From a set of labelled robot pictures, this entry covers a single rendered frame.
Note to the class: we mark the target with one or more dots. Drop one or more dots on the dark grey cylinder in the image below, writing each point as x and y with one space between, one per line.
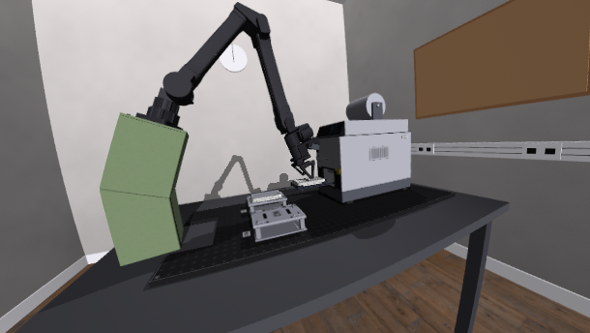
361 108

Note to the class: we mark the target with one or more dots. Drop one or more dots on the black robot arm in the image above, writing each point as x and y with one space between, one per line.
177 85

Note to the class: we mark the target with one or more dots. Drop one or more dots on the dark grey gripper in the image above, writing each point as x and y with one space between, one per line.
299 161

